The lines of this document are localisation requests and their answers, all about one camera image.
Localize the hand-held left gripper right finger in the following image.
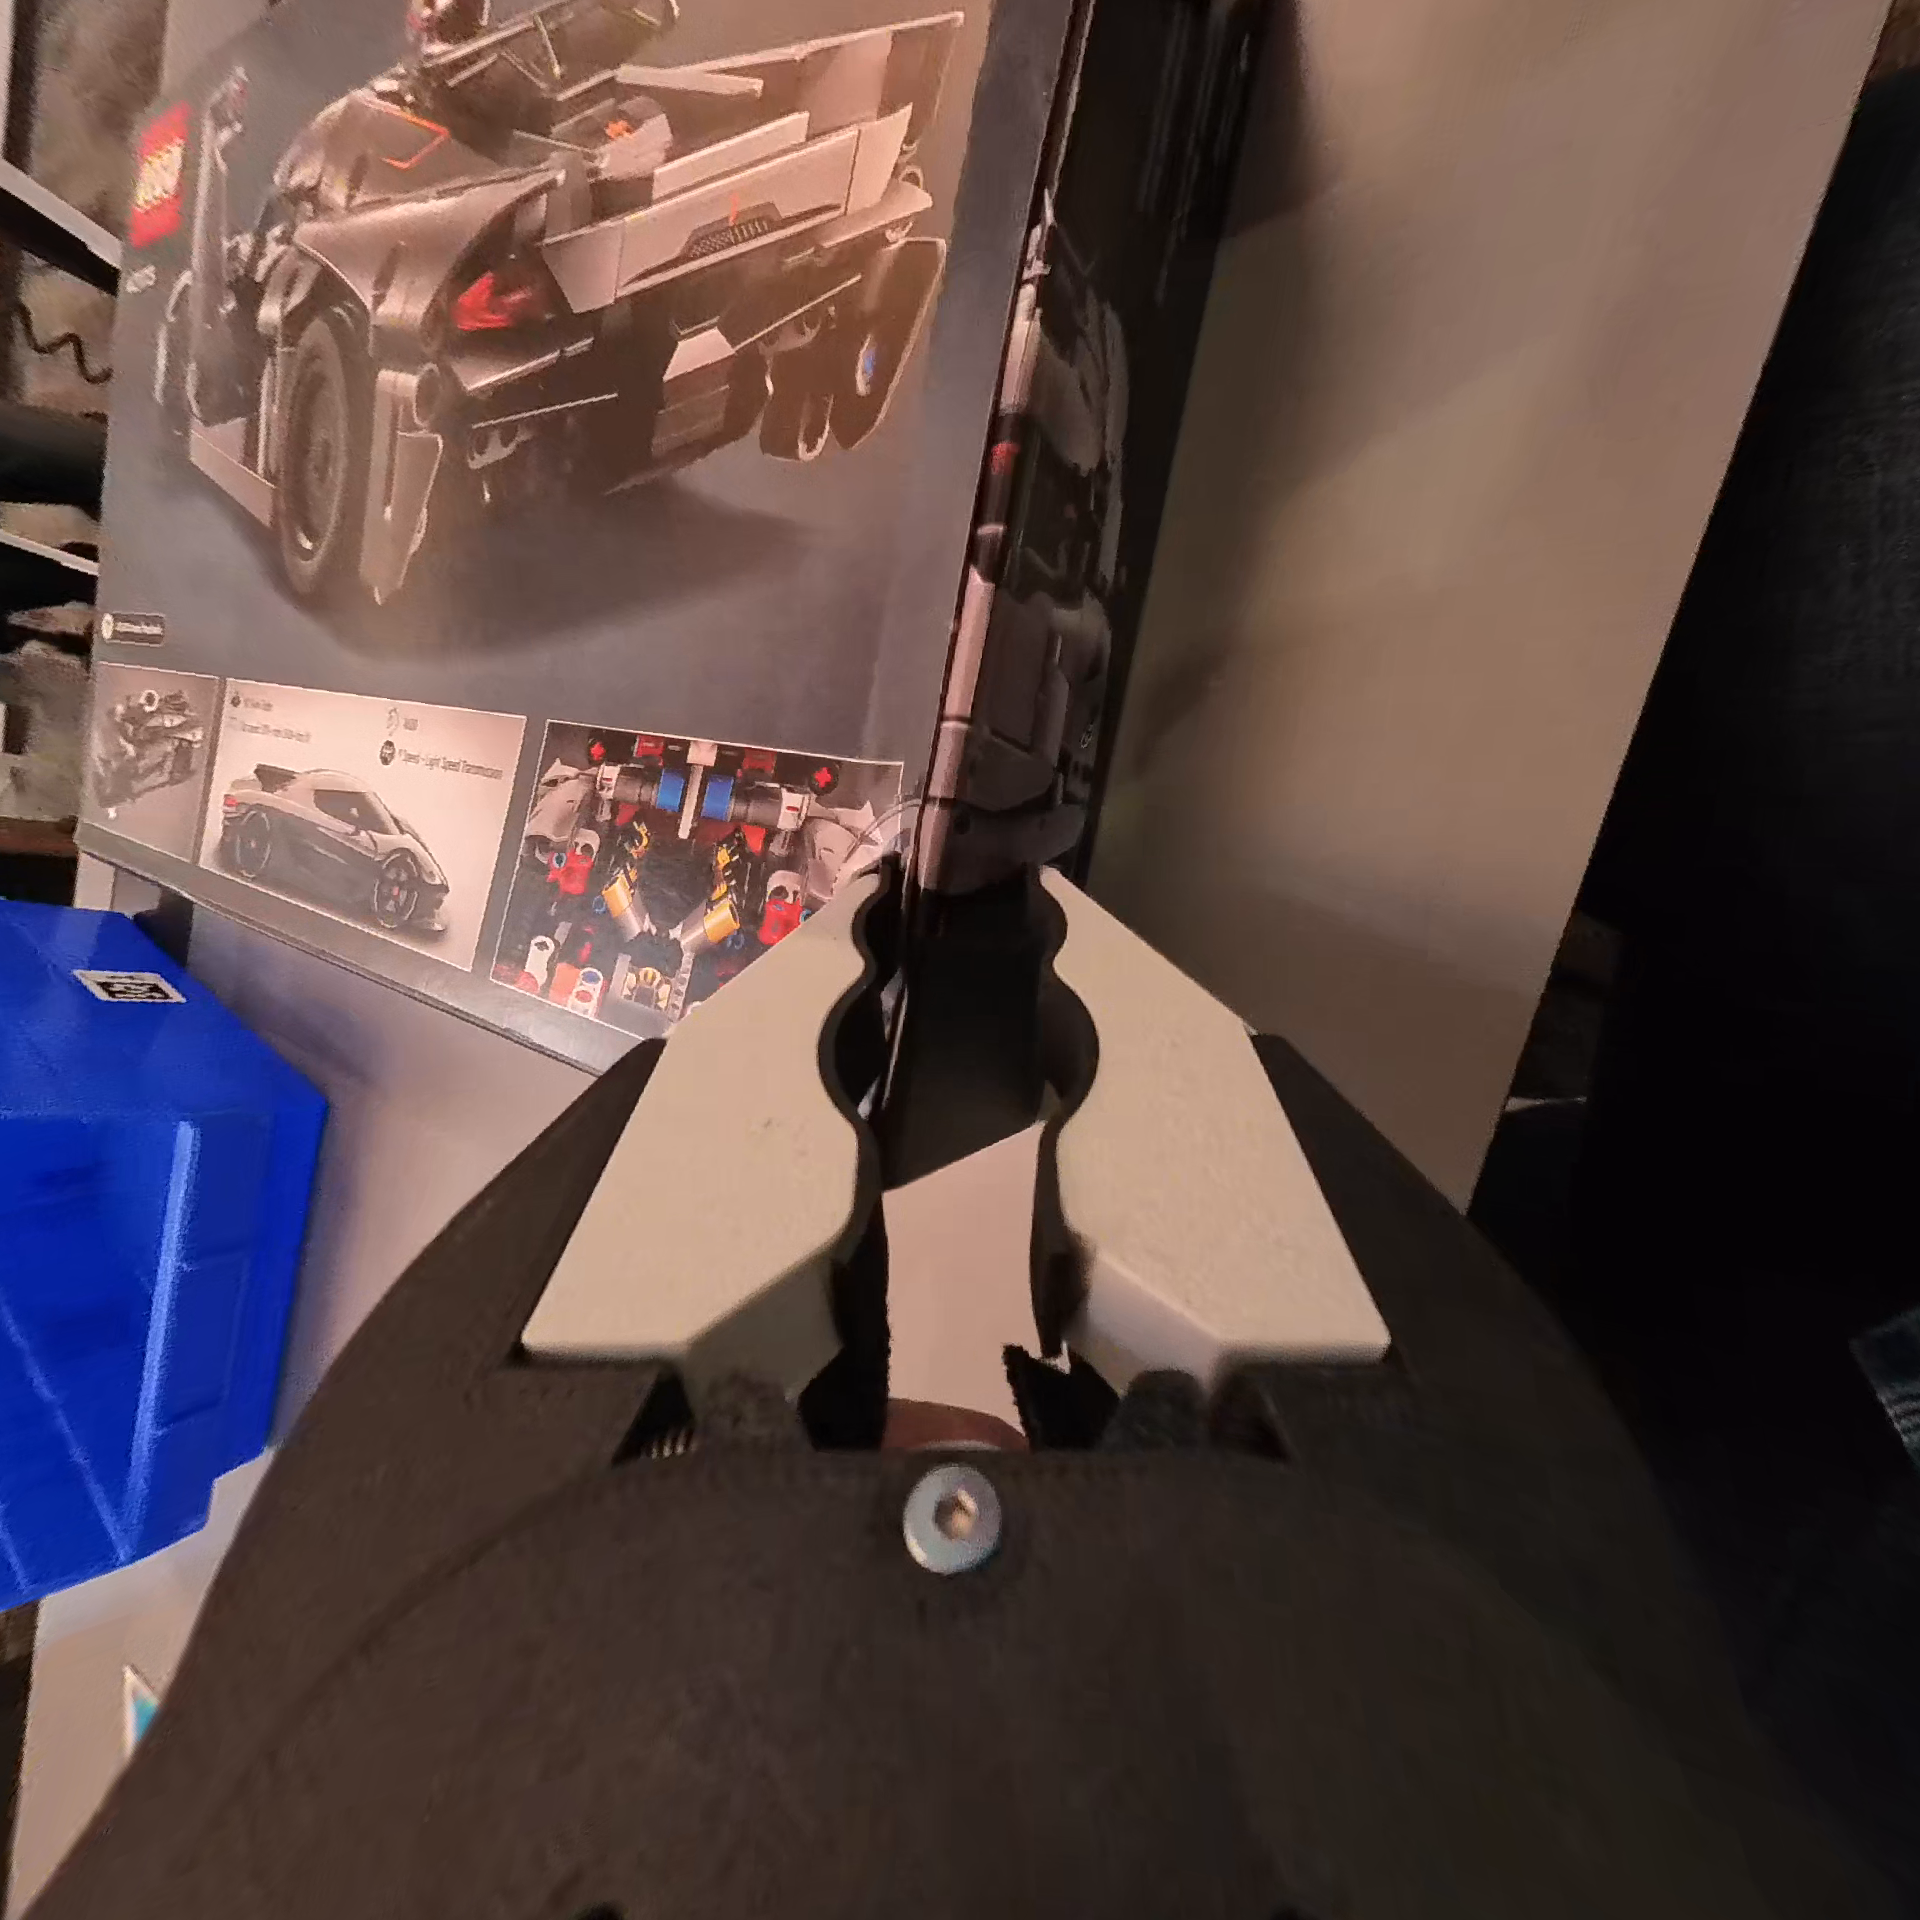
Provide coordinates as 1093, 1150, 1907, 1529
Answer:
999, 865, 1393, 1453

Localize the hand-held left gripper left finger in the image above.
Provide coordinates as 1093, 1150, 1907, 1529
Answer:
519, 857, 909, 1449

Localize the lego set car box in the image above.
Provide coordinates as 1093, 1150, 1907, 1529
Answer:
76, 0, 1261, 1193

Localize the blue plastic bin with tag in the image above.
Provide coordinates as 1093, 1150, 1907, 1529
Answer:
0, 896, 332, 1609

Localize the person's plaid shirt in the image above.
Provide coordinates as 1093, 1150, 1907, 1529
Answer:
1852, 1305, 1920, 1502

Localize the metal shelf rack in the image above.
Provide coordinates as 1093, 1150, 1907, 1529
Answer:
0, 0, 127, 863

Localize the black coiled cable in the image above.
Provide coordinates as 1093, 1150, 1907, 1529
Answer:
6, 291, 114, 394

